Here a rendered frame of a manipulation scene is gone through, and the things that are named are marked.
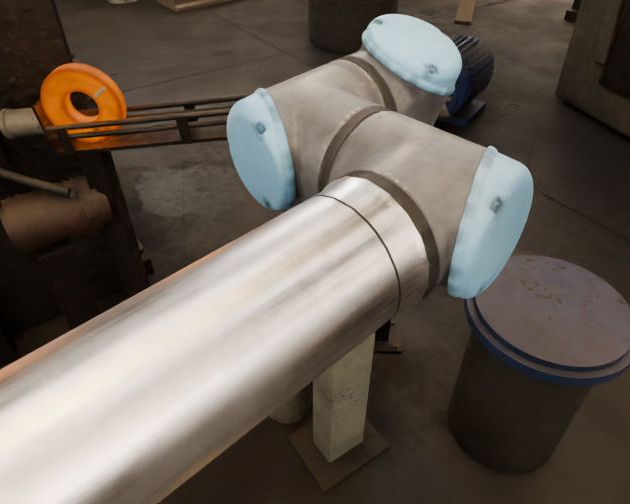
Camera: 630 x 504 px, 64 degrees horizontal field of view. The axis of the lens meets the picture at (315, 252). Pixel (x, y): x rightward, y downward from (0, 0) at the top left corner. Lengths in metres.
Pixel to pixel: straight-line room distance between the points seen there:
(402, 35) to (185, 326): 0.33
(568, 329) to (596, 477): 0.47
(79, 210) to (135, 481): 1.03
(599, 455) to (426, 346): 0.48
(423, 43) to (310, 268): 0.28
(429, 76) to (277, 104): 0.13
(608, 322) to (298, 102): 0.84
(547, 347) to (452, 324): 0.61
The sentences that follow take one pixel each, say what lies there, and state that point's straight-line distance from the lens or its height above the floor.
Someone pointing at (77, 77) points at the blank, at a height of 0.77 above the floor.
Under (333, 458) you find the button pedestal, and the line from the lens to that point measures 1.26.
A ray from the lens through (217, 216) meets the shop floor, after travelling 1.95.
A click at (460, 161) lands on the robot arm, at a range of 0.31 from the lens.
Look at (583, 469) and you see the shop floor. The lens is 1.42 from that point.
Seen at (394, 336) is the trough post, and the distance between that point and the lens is 1.50.
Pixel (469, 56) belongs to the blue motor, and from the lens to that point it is 2.61.
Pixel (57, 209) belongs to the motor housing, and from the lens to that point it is 1.22.
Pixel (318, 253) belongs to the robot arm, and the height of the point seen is 0.98.
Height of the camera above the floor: 1.14
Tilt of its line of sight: 41 degrees down
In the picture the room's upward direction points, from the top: straight up
